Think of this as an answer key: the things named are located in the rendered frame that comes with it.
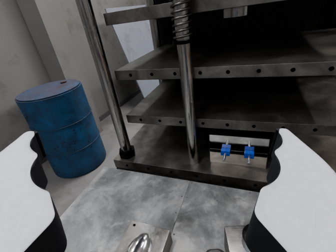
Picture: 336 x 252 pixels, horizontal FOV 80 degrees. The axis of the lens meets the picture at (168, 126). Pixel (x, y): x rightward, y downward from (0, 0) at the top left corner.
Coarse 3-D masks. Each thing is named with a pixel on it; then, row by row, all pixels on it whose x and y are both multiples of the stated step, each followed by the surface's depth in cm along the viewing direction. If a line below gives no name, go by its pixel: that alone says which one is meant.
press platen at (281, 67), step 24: (168, 48) 136; (192, 48) 124; (216, 48) 114; (240, 48) 106; (264, 48) 98; (288, 48) 92; (312, 48) 86; (120, 72) 100; (144, 72) 96; (168, 72) 91; (216, 72) 84; (240, 72) 81; (264, 72) 78; (288, 72) 75; (312, 72) 72
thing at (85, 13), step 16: (80, 0) 81; (80, 16) 85; (96, 32) 88; (96, 48) 91; (96, 64) 94; (112, 80) 101; (160, 80) 163; (112, 96) 102; (112, 112) 106; (128, 144) 118
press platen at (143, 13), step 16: (192, 0) 76; (208, 0) 75; (224, 0) 73; (240, 0) 71; (256, 0) 70; (272, 0) 68; (112, 16) 90; (128, 16) 88; (144, 16) 85; (160, 16) 83
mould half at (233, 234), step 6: (228, 228) 62; (234, 228) 62; (240, 228) 62; (228, 234) 61; (234, 234) 60; (240, 234) 60; (228, 240) 59; (234, 240) 59; (240, 240) 59; (228, 246) 58; (234, 246) 58; (240, 246) 57
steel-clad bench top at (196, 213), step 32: (96, 192) 98; (128, 192) 95; (160, 192) 93; (192, 192) 90; (224, 192) 88; (256, 192) 86; (64, 224) 85; (96, 224) 82; (128, 224) 81; (160, 224) 79; (192, 224) 77; (224, 224) 75
